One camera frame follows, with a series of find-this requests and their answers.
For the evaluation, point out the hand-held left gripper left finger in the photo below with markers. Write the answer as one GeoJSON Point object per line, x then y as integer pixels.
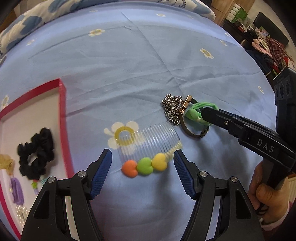
{"type": "Point", "coordinates": [101, 172]}

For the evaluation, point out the green box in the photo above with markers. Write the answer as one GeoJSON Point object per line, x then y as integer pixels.
{"type": "Point", "coordinates": [240, 15]}

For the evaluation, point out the black scrunchie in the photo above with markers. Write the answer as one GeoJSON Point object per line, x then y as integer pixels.
{"type": "Point", "coordinates": [37, 143]}

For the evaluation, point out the dark cluttered cabinet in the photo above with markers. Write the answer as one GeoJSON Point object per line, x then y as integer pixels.
{"type": "Point", "coordinates": [240, 34]}

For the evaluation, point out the white pearl scrunchie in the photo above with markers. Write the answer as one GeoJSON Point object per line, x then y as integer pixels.
{"type": "Point", "coordinates": [22, 213]}

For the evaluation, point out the clear comb with heart beads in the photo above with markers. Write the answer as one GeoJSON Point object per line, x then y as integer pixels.
{"type": "Point", "coordinates": [145, 165]}

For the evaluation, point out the person's right hand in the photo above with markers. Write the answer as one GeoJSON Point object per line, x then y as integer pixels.
{"type": "Point", "coordinates": [266, 193]}

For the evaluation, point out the pile of clothes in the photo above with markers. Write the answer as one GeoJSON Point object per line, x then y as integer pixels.
{"type": "Point", "coordinates": [272, 51]}

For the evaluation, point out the blue floral bedsheet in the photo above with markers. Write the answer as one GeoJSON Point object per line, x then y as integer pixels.
{"type": "Point", "coordinates": [115, 58]}

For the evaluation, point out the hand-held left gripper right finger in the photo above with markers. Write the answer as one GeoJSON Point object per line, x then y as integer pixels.
{"type": "Point", "coordinates": [185, 177]}

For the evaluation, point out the yellow hair claw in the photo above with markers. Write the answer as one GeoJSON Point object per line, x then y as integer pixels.
{"type": "Point", "coordinates": [5, 162]}

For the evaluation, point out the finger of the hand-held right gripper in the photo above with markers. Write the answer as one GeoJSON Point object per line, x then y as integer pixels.
{"type": "Point", "coordinates": [217, 117]}

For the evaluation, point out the red shallow box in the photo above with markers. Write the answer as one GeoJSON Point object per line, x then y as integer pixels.
{"type": "Point", "coordinates": [34, 111]}

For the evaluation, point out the wooden wardrobe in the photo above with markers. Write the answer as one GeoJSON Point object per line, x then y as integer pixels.
{"type": "Point", "coordinates": [222, 11]}

